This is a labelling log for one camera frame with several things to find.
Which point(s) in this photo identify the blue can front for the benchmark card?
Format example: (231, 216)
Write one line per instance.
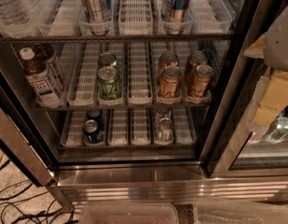
(92, 131)

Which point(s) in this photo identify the green can front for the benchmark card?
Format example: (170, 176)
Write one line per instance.
(109, 83)

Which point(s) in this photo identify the silver can front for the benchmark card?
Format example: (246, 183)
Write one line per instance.
(164, 131)

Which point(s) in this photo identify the open fridge door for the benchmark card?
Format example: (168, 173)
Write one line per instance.
(15, 141)

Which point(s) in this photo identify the tea bottle back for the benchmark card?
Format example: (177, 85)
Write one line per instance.
(47, 54)

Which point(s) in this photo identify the red white can right compartment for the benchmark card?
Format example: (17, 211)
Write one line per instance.
(256, 138)

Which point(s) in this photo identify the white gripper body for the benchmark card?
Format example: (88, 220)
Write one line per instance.
(280, 46)

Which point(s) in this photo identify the silver can right compartment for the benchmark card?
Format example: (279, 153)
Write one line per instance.
(277, 130)

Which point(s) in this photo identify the silver can back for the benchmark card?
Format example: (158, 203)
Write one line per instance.
(162, 113)

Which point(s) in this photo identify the clear water bottle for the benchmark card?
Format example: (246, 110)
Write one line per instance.
(13, 12)

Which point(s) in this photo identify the tall silver can left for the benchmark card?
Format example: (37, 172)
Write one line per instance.
(97, 10)

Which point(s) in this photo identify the orange can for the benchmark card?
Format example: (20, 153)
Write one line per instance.
(170, 82)
(166, 59)
(201, 81)
(195, 59)

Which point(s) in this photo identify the tea bottle front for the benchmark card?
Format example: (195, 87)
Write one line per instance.
(42, 78)

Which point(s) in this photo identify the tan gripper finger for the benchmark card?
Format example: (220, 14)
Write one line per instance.
(256, 50)
(269, 99)

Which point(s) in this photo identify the tea bottle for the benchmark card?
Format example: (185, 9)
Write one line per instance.
(42, 78)
(47, 54)

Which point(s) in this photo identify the clear plastic bin left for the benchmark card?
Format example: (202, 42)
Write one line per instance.
(128, 213)

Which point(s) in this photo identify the blue can back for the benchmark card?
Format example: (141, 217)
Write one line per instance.
(96, 115)

